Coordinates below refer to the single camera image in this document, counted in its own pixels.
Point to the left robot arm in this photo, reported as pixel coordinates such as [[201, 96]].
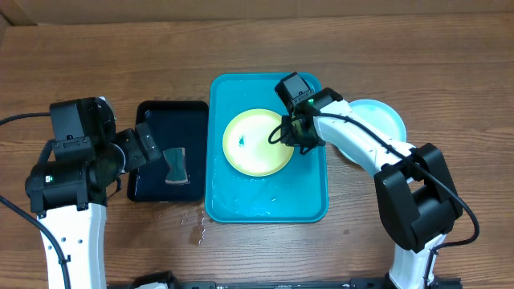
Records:
[[67, 190]]

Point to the green scrubbing sponge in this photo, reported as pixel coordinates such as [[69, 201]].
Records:
[[176, 160]]

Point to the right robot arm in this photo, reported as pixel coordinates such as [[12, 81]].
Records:
[[417, 200]]

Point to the teal serving tray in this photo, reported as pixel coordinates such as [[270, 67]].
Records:
[[298, 193]]

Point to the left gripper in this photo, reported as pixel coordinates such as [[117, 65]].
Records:
[[128, 139]]

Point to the white plate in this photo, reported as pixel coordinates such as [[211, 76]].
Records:
[[381, 116]]

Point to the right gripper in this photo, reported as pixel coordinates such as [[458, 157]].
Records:
[[291, 138]]

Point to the black tray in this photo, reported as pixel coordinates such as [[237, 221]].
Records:
[[173, 124]]

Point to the yellow plate with stain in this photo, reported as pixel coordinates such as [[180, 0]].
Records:
[[246, 147]]

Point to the black mounting rail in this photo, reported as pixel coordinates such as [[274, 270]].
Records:
[[167, 280]]

